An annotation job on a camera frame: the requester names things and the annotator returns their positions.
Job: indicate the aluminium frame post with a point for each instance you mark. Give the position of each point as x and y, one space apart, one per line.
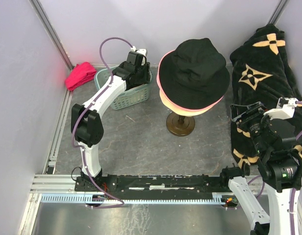
278 11
41 13

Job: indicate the peach bucket hat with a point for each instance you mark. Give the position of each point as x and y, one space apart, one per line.
179 110

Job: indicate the dark wooden hat stand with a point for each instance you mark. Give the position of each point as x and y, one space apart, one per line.
180 125

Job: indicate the light blue cable duct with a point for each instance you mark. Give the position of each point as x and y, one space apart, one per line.
98 199

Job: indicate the right aluminium frame post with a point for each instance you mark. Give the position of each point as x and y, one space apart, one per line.
278 11

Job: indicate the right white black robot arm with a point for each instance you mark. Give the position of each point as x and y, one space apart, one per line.
279 165

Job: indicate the red cloth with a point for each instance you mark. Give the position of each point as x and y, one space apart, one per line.
80 75

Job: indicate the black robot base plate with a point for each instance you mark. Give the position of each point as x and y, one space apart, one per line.
162 186

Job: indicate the left aluminium frame post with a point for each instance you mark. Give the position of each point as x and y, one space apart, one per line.
41 13

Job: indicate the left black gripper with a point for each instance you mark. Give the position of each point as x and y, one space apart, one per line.
145 80

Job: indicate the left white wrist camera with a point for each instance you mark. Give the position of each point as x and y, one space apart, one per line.
142 51

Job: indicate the teal plastic basket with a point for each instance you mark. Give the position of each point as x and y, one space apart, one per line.
131 98

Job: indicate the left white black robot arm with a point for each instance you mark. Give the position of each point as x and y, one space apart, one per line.
86 124

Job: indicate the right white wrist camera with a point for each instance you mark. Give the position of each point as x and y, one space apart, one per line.
285 109

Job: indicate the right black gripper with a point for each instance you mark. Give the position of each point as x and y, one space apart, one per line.
246 113

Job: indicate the black floral blanket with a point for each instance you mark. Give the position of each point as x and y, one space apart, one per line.
261 73

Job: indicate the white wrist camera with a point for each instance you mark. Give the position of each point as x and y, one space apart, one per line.
142 51
285 109

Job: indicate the black beige bucket hat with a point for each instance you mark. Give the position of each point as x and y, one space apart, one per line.
194 75

